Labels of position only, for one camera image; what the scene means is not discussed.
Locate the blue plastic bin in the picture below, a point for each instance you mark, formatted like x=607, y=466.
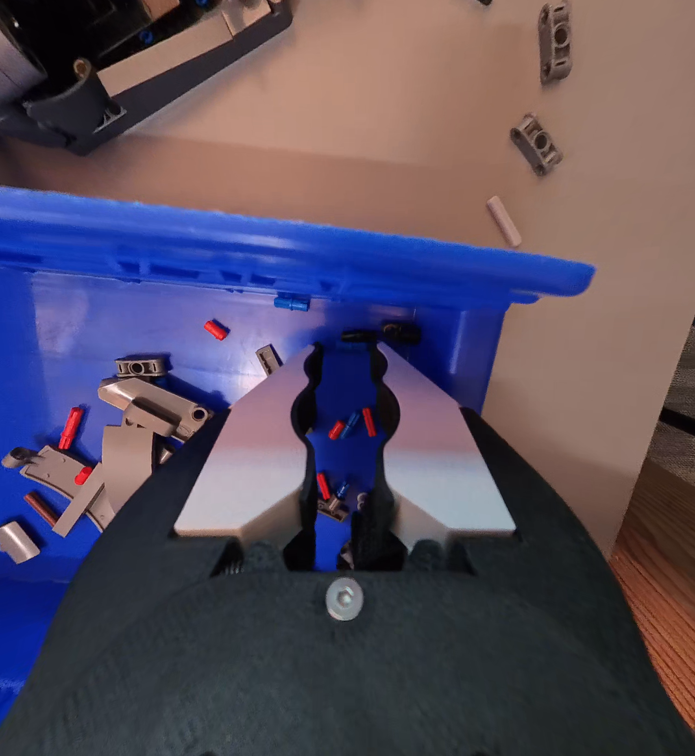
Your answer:
x=265, y=248

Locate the pile of lego pieces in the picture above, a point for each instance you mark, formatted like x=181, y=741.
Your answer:
x=129, y=449

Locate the partly built lego car model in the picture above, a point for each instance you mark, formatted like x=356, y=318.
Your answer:
x=58, y=71

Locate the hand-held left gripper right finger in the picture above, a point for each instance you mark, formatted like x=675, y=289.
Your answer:
x=442, y=472

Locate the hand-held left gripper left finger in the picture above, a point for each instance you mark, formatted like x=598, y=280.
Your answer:
x=247, y=472

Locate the white lego axle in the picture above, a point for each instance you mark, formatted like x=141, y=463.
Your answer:
x=504, y=221

